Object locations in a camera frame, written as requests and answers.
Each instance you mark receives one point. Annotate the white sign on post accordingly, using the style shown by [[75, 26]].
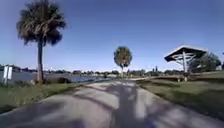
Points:
[[7, 71]]

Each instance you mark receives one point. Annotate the small palm tree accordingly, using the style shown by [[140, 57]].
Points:
[[122, 56]]

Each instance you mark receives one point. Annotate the low dark bush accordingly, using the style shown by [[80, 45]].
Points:
[[61, 80]]

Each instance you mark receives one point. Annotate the dark trees behind shelter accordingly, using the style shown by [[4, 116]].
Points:
[[208, 63]]

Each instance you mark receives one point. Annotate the roofed shelter on posts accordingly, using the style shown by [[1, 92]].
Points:
[[184, 53]]

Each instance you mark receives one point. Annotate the grass field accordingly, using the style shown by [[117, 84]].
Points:
[[186, 91]]

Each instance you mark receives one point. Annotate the grass verge beside water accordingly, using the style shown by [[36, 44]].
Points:
[[20, 95]]

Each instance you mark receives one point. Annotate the distant tree line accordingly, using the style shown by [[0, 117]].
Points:
[[80, 71]]

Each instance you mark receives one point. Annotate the grey paved path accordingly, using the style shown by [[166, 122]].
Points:
[[110, 106]]

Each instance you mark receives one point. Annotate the lake water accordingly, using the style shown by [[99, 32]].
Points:
[[23, 76]]

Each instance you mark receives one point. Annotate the tall palm tree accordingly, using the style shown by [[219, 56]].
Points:
[[40, 60]]

